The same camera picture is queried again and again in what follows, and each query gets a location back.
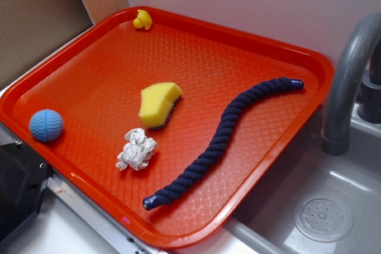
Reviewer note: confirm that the brown cardboard panel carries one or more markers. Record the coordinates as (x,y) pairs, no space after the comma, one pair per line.
(31,30)

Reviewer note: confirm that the orange plastic tray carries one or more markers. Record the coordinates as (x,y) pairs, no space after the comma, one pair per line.
(95,82)

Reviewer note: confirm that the grey toy sink basin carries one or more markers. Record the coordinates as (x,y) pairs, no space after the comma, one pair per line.
(311,202)

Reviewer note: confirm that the yellow rubber duck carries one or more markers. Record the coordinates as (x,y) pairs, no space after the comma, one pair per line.
(143,20)

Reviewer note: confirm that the yellow sponge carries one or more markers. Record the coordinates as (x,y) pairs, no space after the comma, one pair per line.
(157,103)

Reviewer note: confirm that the crumpled white paper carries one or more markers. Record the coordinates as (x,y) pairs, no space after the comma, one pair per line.
(137,152)

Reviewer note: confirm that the grey plastic faucet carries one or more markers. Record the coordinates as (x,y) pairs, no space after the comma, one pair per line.
(357,73)

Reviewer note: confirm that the blue dimpled ball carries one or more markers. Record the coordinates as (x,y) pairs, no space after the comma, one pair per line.
(46,125)

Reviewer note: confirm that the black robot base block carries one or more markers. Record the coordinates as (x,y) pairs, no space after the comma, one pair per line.
(24,178)

